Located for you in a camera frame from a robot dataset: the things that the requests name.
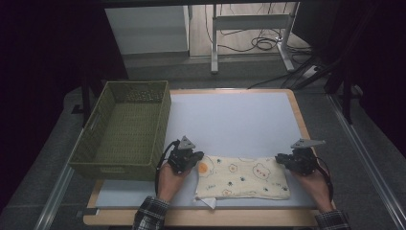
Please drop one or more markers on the metal floor rail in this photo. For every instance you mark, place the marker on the metal floor rail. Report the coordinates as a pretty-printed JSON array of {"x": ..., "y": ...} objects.
[
  {"x": 367, "y": 153},
  {"x": 57, "y": 188}
]

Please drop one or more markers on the person's right hand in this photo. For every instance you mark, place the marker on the person's right hand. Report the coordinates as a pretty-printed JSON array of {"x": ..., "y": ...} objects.
[{"x": 314, "y": 187}]

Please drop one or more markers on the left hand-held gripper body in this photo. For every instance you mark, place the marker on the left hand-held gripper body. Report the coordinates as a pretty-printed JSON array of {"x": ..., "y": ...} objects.
[{"x": 182, "y": 156}]

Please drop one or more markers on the white power strip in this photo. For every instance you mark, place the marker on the white power strip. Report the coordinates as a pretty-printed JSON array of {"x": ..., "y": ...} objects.
[{"x": 309, "y": 73}]

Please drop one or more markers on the black stand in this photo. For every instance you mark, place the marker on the black stand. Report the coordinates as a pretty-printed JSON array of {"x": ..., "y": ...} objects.
[{"x": 85, "y": 102}]

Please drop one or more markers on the cream printed cloth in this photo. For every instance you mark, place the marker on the cream printed cloth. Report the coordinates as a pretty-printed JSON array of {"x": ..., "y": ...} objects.
[{"x": 242, "y": 179}]

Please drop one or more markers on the white table mat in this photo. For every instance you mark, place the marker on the white table mat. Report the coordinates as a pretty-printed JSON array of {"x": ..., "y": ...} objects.
[{"x": 236, "y": 121}]

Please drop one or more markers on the green woven basket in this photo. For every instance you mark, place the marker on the green woven basket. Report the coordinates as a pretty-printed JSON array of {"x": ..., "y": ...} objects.
[{"x": 127, "y": 127}]

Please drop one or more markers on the white desk frame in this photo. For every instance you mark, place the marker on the white desk frame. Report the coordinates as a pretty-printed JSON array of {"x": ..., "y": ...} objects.
[{"x": 252, "y": 22}]

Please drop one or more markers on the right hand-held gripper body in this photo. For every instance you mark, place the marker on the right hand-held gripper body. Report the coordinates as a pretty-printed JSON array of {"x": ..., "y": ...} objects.
[{"x": 301, "y": 158}]

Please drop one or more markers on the person's left hand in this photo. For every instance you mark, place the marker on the person's left hand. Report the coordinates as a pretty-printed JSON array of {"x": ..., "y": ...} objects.
[{"x": 170, "y": 183}]

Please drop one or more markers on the grey cabinet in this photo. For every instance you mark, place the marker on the grey cabinet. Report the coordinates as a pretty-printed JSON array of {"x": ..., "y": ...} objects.
[{"x": 146, "y": 30}]

